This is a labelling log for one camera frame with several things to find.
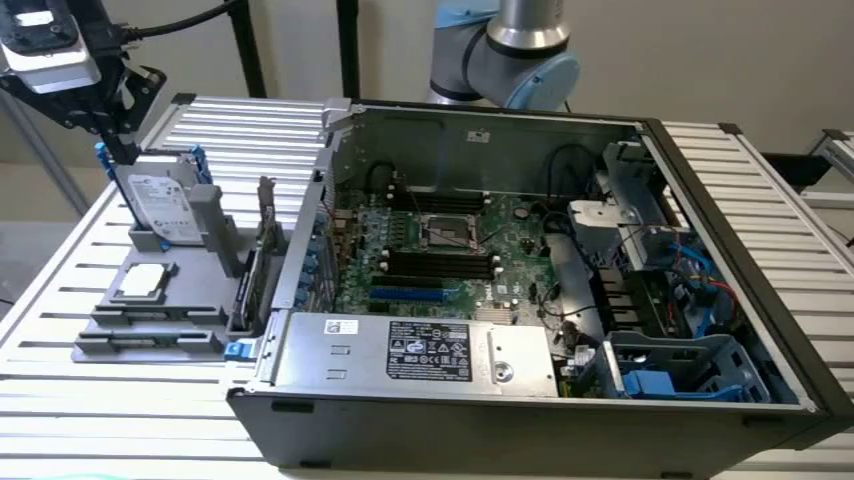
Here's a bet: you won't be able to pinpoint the black RAM slot bank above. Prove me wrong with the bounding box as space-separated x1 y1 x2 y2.
387 188 487 212
387 248 501 280

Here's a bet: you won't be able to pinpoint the red wire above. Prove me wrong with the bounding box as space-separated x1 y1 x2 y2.
673 244 741 301

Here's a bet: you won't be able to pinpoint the black stand post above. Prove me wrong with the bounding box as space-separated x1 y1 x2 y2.
335 0 363 100
225 0 270 99

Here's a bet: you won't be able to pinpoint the green RAM stick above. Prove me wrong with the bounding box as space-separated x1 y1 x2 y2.
82 335 217 350
99 309 222 322

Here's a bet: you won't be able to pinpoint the silver hard disk blue rails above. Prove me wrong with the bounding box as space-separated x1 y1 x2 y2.
95 143 215 249

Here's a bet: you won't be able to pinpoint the blue expansion slot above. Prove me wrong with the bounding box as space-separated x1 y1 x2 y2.
369 286 450 305

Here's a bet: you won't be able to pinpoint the metal CPU socket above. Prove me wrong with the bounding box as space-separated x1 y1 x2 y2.
415 213 483 252

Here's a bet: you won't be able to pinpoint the black open PC case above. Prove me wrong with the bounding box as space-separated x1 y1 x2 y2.
225 98 837 470

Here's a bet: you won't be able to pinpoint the silver CPU chip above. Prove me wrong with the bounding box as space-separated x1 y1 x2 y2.
118 263 170 297

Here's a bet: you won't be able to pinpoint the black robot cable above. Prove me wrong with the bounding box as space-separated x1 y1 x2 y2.
111 0 237 42

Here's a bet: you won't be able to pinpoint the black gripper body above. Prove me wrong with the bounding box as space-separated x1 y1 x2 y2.
0 0 135 126

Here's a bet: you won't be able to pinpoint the silver chipset heat sink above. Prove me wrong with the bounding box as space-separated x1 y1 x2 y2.
475 305 523 327

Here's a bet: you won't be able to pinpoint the grey metal drive cage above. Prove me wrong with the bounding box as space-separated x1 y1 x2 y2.
566 141 697 267

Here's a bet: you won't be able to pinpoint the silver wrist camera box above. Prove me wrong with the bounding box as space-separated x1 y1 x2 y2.
0 9 103 96

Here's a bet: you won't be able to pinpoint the silver power supply unit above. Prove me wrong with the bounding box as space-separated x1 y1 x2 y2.
255 311 561 400

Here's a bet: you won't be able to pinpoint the green motherboard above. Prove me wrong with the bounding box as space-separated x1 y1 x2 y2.
331 188 597 352

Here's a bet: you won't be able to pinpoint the grey disk bay blue clips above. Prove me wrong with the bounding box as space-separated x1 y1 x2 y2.
602 330 777 403

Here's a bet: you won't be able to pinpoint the black expansion slot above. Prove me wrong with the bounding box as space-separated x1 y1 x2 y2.
370 274 447 289

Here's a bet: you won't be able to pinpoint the grey parts rack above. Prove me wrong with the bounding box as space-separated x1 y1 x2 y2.
68 181 297 365

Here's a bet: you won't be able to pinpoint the green graphics card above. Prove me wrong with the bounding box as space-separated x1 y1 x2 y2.
229 174 297 334

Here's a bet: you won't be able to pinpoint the black looped case wire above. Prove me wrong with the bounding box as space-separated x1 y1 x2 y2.
545 143 600 201

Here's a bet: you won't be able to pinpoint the slatted metal side table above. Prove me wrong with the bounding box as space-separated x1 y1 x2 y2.
797 128 854 207

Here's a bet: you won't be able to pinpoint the blue data wire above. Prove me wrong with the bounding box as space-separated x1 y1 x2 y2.
672 238 737 321

